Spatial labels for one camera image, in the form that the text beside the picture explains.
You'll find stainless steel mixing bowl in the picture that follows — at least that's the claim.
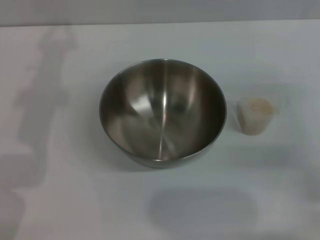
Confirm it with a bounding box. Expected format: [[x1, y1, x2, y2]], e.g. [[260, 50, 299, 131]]
[[98, 58, 228, 170]]

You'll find clear plastic measuring cup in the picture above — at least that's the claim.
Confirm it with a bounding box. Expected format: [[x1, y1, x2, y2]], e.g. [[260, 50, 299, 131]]
[[236, 96, 290, 137]]

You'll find white rice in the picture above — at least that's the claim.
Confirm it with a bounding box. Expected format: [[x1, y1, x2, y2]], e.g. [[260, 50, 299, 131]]
[[239, 97, 276, 136]]

